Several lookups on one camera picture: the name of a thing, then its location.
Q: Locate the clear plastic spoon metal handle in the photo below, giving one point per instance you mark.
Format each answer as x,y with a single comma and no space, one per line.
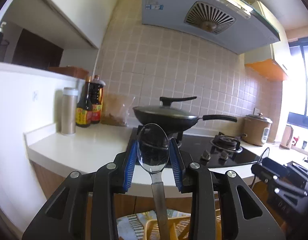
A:
152,149

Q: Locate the clear bag of brown food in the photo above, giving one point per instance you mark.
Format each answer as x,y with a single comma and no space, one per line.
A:
115,110

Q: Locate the grey range hood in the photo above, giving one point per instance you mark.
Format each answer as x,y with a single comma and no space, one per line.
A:
231,24

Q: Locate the dark soy sauce bottle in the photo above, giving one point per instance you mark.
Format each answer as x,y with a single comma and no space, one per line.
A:
84,107

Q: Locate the patterned light blue tablecloth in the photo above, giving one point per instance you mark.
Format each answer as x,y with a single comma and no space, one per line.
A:
145,225

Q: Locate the orange wall cabinet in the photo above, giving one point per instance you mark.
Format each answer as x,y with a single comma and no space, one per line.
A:
271,61

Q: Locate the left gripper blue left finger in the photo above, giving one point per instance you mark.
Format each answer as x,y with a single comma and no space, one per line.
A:
125,163

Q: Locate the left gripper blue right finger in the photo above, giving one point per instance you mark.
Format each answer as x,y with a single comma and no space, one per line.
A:
180,160

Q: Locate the red label sauce bottle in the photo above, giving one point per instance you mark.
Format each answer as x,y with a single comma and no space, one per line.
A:
97,87

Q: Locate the brown box on ledge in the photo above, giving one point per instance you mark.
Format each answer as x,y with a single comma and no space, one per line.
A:
72,71

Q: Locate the brown rice cooker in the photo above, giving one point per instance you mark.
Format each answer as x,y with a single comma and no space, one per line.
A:
257,129

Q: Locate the black gas stove top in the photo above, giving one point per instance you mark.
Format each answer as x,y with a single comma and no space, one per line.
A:
215,152

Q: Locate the black wok with lid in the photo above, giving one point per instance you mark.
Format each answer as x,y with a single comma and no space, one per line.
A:
173,120

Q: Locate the steel thermos bottle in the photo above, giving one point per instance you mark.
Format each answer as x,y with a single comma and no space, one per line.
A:
68,116

